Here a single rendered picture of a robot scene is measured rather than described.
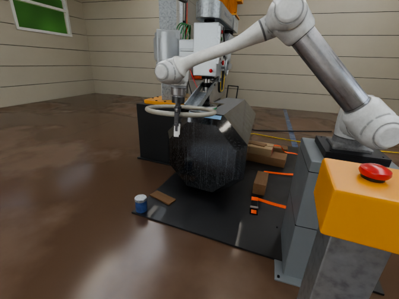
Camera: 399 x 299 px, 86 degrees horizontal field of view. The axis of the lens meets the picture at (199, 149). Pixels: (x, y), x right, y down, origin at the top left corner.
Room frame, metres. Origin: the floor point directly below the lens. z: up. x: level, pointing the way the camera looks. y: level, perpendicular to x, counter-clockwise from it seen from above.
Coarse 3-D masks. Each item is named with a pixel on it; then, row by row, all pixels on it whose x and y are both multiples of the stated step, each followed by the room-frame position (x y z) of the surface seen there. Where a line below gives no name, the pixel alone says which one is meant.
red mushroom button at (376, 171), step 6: (360, 168) 0.29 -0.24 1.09; (366, 168) 0.28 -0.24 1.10; (372, 168) 0.28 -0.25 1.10; (378, 168) 0.28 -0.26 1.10; (384, 168) 0.28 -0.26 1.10; (366, 174) 0.28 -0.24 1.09; (372, 174) 0.27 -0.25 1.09; (378, 174) 0.27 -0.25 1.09; (384, 174) 0.27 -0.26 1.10; (390, 174) 0.27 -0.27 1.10
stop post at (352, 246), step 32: (320, 192) 0.31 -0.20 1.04; (352, 192) 0.24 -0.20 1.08; (384, 192) 0.24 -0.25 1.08; (320, 224) 0.26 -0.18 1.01; (352, 224) 0.24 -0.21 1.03; (384, 224) 0.23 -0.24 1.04; (320, 256) 0.27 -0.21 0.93; (352, 256) 0.25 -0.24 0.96; (384, 256) 0.24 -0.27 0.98; (320, 288) 0.26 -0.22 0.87; (352, 288) 0.24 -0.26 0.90
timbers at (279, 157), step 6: (276, 144) 3.08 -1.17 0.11; (276, 150) 2.93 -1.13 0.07; (282, 150) 2.90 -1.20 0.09; (252, 156) 2.64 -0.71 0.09; (258, 156) 2.60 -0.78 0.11; (264, 156) 2.57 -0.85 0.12; (276, 156) 2.58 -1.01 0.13; (282, 156) 2.59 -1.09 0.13; (258, 162) 2.60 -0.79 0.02; (264, 162) 2.57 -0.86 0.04; (270, 162) 2.54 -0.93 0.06; (276, 162) 2.50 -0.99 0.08; (282, 162) 2.47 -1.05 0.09
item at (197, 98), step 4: (216, 80) 2.22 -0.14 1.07; (220, 80) 2.26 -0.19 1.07; (200, 84) 2.09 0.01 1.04; (212, 84) 2.08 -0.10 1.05; (196, 88) 2.00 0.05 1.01; (200, 88) 2.08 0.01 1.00; (208, 88) 1.98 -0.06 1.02; (212, 88) 2.07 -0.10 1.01; (196, 92) 1.96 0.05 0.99; (200, 92) 2.03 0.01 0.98; (204, 92) 2.02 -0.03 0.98; (208, 92) 1.95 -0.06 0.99; (192, 96) 1.87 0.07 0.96; (196, 96) 1.94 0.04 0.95; (200, 96) 1.93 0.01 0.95; (204, 96) 1.82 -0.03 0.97; (188, 100) 1.77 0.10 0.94; (192, 100) 1.86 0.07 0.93; (196, 100) 1.85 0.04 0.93; (200, 100) 1.74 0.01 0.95; (204, 100) 1.83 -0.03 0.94; (184, 104) 1.71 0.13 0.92; (188, 104) 1.77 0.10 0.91; (192, 104) 1.78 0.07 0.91; (196, 104) 1.77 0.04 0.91; (200, 104) 1.71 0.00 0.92
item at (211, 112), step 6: (150, 108) 1.49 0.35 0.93; (156, 108) 1.59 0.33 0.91; (162, 108) 1.64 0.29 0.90; (186, 108) 1.70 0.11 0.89; (192, 108) 1.69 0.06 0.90; (198, 108) 1.66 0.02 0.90; (204, 108) 1.63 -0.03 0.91; (210, 108) 1.58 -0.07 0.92; (162, 114) 1.26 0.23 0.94; (168, 114) 1.25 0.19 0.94; (174, 114) 1.24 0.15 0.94; (180, 114) 1.24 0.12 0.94; (186, 114) 1.25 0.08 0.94; (192, 114) 1.26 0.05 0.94; (198, 114) 1.27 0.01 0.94; (204, 114) 1.30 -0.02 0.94; (210, 114) 1.34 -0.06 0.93
